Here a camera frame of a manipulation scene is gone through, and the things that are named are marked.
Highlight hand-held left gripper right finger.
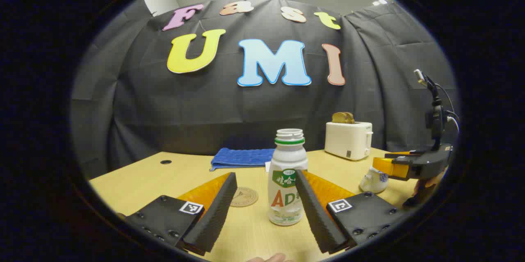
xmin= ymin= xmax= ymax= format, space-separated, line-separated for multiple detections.
xmin=294 ymin=169 xmax=411 ymax=254

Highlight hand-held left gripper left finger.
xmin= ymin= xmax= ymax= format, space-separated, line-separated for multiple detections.
xmin=123 ymin=172 xmax=238 ymax=256

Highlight white blue-flower teacup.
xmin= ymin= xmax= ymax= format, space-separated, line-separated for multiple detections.
xmin=360 ymin=166 xmax=389 ymax=194

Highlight round wooden coaster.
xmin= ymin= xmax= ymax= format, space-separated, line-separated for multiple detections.
xmin=230 ymin=187 xmax=259 ymax=207

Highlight white green-label water bottle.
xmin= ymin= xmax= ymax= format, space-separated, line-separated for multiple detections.
xmin=268 ymin=128 xmax=309 ymax=226

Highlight white toaster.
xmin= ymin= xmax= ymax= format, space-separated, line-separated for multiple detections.
xmin=324 ymin=121 xmax=374 ymax=161

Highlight blue towel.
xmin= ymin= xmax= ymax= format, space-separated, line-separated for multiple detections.
xmin=210 ymin=148 xmax=276 ymax=171

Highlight brown toast slices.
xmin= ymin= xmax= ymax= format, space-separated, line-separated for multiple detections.
xmin=332 ymin=112 xmax=356 ymax=124

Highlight black backdrop cloth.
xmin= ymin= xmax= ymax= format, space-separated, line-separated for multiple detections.
xmin=72 ymin=0 xmax=458 ymax=180

